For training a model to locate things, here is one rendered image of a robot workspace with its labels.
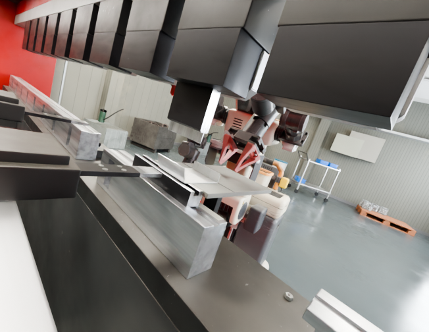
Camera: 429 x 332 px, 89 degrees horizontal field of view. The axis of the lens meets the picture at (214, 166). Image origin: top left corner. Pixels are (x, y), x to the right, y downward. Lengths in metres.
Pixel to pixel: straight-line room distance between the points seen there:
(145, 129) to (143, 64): 4.83
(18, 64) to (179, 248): 2.26
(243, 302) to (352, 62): 0.35
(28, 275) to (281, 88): 0.28
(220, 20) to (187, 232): 0.33
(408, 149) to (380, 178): 1.09
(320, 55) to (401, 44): 0.06
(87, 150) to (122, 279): 0.46
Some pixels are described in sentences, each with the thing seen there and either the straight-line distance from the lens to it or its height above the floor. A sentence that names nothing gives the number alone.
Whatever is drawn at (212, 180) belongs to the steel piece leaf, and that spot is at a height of 1.00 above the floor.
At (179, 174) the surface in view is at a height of 1.01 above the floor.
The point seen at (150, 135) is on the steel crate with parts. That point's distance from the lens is 5.25.
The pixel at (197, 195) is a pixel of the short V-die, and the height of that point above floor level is 0.99.
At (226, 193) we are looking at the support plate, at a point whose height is 1.00.
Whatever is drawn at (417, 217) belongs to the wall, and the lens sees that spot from 8.63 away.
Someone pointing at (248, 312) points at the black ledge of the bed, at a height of 0.88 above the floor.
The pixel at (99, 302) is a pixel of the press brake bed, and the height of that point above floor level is 0.68.
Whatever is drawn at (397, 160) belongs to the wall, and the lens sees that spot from 8.38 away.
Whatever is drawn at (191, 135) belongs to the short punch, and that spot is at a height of 1.09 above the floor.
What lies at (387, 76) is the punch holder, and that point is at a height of 1.21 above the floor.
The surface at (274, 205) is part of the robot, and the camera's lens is 1.37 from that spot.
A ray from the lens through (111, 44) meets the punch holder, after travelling 0.68.
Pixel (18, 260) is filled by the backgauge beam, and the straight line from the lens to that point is 0.23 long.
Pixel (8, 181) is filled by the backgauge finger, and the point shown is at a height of 1.01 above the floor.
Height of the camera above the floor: 1.12
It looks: 11 degrees down
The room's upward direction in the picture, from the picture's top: 19 degrees clockwise
